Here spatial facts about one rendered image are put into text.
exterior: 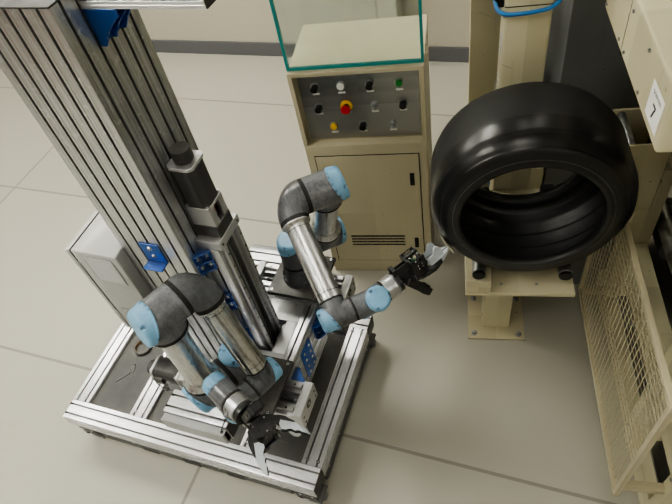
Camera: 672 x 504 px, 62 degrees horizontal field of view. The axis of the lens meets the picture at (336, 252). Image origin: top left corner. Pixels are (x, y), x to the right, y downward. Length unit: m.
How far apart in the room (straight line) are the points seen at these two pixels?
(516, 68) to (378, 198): 1.10
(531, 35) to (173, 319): 1.29
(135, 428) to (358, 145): 1.60
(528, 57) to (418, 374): 1.57
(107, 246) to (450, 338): 1.70
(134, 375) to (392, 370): 1.25
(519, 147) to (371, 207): 1.31
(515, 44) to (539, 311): 1.56
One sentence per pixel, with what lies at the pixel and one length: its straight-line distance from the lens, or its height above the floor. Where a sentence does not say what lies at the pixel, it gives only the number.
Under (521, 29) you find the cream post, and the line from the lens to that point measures 1.82.
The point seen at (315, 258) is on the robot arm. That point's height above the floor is 1.21.
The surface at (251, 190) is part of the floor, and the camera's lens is 3.83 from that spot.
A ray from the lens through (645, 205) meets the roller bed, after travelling 2.26.
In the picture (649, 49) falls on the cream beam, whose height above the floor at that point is 1.76.
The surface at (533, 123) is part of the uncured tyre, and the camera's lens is 1.62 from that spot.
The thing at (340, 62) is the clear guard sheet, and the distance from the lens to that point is 2.33.
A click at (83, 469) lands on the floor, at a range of 3.09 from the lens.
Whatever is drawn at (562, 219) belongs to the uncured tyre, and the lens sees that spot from 2.11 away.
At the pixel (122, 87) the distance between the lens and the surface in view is 1.51.
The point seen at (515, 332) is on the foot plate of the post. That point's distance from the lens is 2.92.
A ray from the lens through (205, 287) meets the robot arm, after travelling 1.57.
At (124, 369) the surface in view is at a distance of 2.98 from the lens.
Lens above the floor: 2.47
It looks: 48 degrees down
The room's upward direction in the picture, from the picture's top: 14 degrees counter-clockwise
